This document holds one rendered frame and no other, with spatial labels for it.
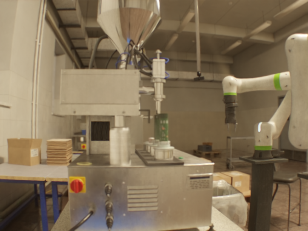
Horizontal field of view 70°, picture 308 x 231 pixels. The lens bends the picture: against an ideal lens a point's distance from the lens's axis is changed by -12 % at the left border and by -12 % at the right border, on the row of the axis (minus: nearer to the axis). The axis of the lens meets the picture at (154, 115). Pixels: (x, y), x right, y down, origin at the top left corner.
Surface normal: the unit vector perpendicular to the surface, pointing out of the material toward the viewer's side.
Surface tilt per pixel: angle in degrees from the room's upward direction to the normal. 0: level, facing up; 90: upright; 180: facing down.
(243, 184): 90
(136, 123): 90
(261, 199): 90
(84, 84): 90
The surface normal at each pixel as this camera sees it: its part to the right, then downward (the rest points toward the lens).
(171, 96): 0.15, -0.04
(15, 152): -0.17, -0.04
